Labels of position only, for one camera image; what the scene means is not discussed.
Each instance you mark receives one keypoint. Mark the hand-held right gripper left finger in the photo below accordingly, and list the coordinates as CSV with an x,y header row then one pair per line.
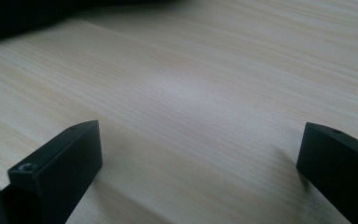
x,y
62,168

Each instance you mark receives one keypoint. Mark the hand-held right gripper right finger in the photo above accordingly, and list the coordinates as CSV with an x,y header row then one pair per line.
x,y
341,168

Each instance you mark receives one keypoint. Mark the dark cloth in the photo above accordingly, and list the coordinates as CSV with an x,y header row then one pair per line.
x,y
18,15

